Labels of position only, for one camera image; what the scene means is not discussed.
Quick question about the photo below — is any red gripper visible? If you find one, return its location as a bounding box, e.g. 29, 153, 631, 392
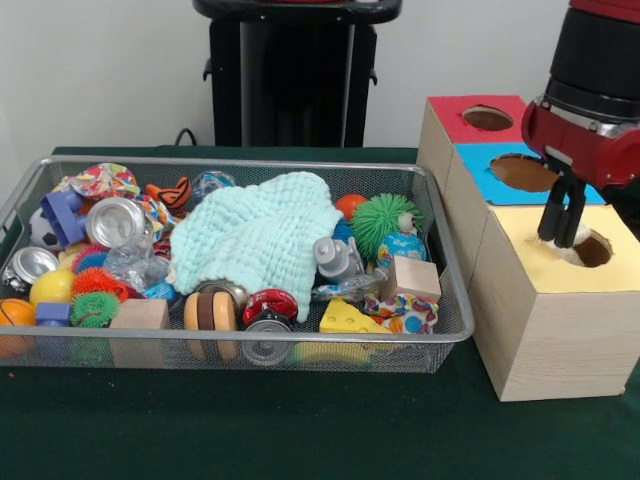
521, 98, 640, 250

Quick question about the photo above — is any cream muslin cloth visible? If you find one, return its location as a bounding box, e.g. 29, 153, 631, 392
540, 230, 593, 267

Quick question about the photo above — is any green spiky ball with eyes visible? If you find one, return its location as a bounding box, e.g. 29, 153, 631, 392
351, 193, 427, 261

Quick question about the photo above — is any colourful polka dot cloth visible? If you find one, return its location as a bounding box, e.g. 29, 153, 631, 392
363, 292, 440, 336

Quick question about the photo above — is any wooden box with three holes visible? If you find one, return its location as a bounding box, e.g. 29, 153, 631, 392
417, 95, 640, 402

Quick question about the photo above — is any clear mesh bin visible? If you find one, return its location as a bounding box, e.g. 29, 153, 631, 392
0, 153, 475, 374

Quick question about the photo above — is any dark green side table cloth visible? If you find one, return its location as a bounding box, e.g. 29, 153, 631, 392
604, 180, 640, 236

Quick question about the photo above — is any blue globe ball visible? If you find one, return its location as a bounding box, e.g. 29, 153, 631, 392
377, 230, 429, 273

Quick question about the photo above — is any plain wooden block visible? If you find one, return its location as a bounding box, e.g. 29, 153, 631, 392
379, 254, 442, 302

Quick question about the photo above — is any red ball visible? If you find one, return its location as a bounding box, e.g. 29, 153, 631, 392
336, 194, 369, 221

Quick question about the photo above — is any yellow cheese wedge toy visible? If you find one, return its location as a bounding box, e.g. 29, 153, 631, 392
320, 298, 396, 336

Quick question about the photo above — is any mint green muslin cloth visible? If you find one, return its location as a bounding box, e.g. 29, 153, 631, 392
169, 172, 345, 322

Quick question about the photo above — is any dark green tablecloth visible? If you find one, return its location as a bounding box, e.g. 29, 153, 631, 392
0, 146, 640, 480

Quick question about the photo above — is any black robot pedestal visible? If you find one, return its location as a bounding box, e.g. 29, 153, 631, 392
193, 0, 406, 149

